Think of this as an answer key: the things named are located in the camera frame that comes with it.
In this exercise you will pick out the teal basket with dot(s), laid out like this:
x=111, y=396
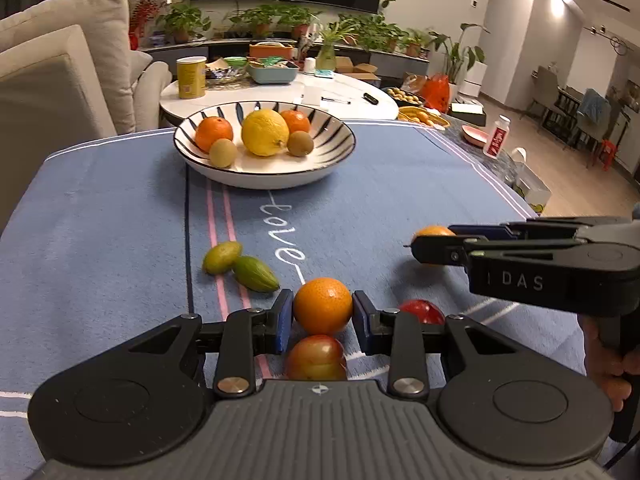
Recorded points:
x=272, y=75

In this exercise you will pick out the yellow basket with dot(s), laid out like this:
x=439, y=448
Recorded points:
x=420, y=116

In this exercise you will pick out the black pen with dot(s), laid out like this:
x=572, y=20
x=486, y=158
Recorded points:
x=336, y=100

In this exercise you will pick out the white paper sheet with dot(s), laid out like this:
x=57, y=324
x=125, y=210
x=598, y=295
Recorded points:
x=311, y=95

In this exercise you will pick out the white bottle with red label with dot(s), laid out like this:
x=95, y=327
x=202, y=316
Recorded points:
x=496, y=137

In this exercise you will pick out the white round coffee table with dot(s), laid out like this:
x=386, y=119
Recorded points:
x=280, y=95

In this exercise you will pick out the dark marble round table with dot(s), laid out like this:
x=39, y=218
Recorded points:
x=470, y=160

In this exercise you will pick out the large yellow lemon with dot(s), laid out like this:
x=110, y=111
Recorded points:
x=265, y=132

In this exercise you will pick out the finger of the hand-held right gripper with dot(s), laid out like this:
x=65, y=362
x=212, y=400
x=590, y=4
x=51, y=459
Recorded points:
x=440, y=252
x=480, y=231

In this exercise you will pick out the small green mango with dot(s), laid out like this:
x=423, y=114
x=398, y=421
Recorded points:
x=222, y=257
x=256, y=274

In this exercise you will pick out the potted green plant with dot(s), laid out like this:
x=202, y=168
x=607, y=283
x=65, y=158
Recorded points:
x=365, y=27
x=185, y=22
x=300, y=20
x=415, y=44
x=391, y=37
x=257, y=19

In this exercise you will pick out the white cup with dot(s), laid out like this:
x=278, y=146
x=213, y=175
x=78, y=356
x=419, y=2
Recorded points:
x=310, y=66

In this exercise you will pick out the dark red apple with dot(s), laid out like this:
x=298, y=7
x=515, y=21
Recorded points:
x=422, y=311

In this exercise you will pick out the yellow can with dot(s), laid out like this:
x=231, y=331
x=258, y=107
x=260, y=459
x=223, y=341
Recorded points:
x=191, y=77

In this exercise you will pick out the red-yellow apple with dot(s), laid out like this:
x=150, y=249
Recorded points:
x=316, y=358

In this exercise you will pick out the orange box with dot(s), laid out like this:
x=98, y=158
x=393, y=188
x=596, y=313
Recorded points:
x=270, y=51

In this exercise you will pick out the large-leaf potted plant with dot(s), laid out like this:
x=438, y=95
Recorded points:
x=462, y=55

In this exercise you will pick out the red stool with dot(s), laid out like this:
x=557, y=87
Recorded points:
x=607, y=154

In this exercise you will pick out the white black-striped bowl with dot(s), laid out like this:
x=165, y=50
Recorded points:
x=260, y=170

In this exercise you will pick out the blue cloth on chair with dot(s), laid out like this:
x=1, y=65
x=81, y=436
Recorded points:
x=593, y=103

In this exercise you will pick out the glass vase with plant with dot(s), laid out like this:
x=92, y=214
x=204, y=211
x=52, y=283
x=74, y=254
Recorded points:
x=326, y=57

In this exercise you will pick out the black bowl of small fruit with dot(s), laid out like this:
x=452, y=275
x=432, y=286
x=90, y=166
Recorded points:
x=405, y=95

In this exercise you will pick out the small black remote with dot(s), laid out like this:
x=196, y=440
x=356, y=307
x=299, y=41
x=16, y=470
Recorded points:
x=370, y=98

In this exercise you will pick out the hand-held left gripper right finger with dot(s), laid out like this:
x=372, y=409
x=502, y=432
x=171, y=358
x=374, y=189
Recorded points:
x=362, y=322

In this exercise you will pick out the grey television cabinet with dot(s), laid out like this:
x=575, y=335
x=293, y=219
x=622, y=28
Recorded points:
x=220, y=49

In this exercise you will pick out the snack tray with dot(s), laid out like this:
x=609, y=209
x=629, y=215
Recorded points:
x=225, y=71

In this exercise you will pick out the flat dark box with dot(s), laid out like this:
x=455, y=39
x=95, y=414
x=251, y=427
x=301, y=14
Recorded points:
x=467, y=112

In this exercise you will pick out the brown kiwi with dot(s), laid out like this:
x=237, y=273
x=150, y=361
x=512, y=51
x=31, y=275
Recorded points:
x=300, y=144
x=223, y=153

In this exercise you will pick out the grey dining chair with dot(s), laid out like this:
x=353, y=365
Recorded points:
x=545, y=92

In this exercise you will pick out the beige sofa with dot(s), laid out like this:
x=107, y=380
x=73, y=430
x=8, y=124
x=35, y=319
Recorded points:
x=60, y=70

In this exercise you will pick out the open cardboard boxes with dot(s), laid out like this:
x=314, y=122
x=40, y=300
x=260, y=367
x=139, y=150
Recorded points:
x=362, y=69

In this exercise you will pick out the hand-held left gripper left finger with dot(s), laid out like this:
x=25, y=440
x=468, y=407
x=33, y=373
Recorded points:
x=282, y=322

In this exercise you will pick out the red berry branch decoration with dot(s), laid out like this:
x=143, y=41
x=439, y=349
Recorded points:
x=147, y=12

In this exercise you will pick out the orange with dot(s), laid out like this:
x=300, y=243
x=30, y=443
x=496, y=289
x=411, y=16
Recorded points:
x=322, y=306
x=435, y=231
x=296, y=121
x=214, y=132

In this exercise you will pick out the blue striped tablecloth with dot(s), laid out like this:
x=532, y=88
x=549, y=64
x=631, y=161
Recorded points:
x=100, y=240

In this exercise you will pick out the person's right hand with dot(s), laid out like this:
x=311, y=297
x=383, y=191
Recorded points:
x=595, y=350

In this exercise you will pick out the orange plastic bag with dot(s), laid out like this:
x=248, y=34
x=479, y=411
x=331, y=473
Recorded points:
x=437, y=92

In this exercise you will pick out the pink dish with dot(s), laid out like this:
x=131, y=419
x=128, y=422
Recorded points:
x=475, y=136

